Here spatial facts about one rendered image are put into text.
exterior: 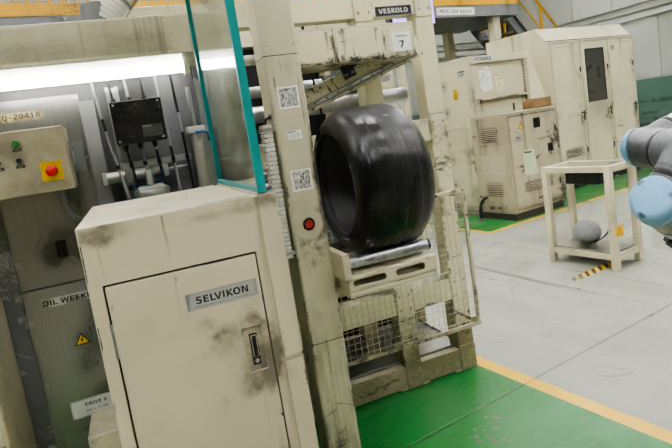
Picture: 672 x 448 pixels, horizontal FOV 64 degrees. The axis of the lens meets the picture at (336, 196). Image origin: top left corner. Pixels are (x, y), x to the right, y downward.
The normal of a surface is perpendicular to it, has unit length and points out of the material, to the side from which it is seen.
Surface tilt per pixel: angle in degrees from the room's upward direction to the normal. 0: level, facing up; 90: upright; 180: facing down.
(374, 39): 90
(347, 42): 90
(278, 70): 90
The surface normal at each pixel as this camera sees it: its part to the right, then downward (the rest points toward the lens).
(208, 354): 0.36, 0.06
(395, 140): 0.24, -0.43
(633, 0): -0.85, 0.19
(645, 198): -0.78, -0.22
